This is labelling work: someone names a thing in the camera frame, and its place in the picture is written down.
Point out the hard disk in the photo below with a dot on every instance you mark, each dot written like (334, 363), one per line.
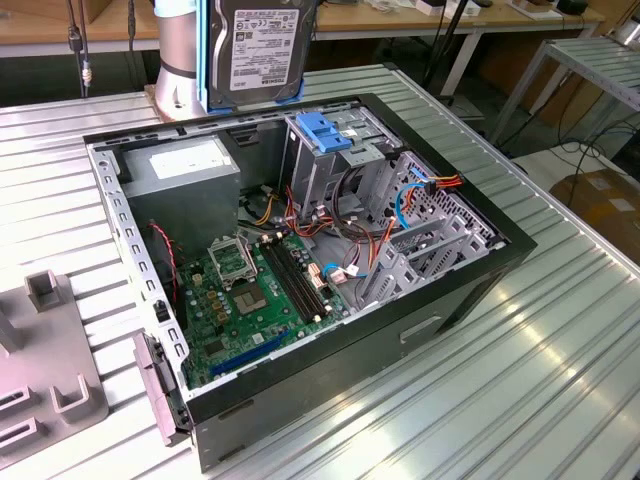
(260, 50)

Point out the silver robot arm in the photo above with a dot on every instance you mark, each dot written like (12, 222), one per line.
(175, 50)

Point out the grey metal disk bay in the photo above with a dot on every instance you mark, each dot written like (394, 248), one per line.
(385, 272)

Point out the black RAM slot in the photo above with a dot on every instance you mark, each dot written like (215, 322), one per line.
(292, 285)
(307, 280)

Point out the grey metal drive cage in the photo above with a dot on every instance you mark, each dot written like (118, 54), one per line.
(305, 180)

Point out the CPU socket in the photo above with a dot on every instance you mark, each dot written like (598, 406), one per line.
(250, 300)

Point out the blue plastic cage latch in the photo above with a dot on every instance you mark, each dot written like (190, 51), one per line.
(315, 130)

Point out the green motherboard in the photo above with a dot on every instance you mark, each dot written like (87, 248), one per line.
(240, 332)

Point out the blue expansion slot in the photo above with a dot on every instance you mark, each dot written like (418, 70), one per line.
(250, 353)

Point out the black open PC case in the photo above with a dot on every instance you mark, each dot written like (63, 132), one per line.
(325, 380)

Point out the grey power supply box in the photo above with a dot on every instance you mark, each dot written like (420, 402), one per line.
(180, 210)

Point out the black case fan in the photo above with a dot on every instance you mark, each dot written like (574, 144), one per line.
(162, 280)

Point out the small white box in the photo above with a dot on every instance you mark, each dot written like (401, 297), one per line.
(430, 7)

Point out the brown cardboard box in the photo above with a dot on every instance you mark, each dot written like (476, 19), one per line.
(595, 215)

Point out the grey parts rack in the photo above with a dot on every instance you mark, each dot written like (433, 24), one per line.
(45, 350)

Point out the brown wooden block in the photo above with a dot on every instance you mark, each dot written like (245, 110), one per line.
(540, 7)

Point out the metal slat side table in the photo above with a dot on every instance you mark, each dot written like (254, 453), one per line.
(600, 62)

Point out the small black device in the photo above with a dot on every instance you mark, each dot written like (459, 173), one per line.
(572, 6)

